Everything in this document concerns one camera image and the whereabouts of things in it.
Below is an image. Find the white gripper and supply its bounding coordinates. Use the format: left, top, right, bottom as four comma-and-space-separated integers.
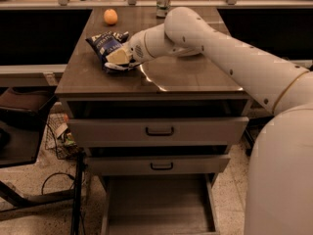
107, 30, 152, 65

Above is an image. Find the blue chip bag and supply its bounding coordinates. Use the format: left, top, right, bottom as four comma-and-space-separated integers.
86, 31, 138, 73

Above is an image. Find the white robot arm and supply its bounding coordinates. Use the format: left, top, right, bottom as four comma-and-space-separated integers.
107, 7, 313, 235

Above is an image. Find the grey drawer cabinet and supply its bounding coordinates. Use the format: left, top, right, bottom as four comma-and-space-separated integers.
54, 6, 261, 235

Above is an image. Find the top drawer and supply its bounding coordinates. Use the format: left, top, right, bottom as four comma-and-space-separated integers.
68, 117, 248, 148

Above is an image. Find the drawer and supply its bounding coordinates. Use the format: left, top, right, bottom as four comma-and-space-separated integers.
68, 117, 248, 148
87, 155, 230, 176
101, 174, 220, 235

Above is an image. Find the middle drawer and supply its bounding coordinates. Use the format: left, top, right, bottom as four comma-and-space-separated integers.
87, 155, 230, 176

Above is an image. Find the bottom drawer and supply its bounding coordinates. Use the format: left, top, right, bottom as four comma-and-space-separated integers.
101, 174, 220, 235

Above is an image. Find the orange fruit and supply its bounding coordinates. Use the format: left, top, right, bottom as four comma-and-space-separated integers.
104, 9, 118, 25

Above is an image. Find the green soda can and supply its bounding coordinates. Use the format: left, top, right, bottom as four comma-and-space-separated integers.
156, 0, 172, 19

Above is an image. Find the wire basket with items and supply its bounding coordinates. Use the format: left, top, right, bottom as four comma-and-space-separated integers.
45, 113, 79, 160

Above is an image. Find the black cable on floor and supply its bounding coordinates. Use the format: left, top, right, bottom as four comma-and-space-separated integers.
40, 171, 76, 196

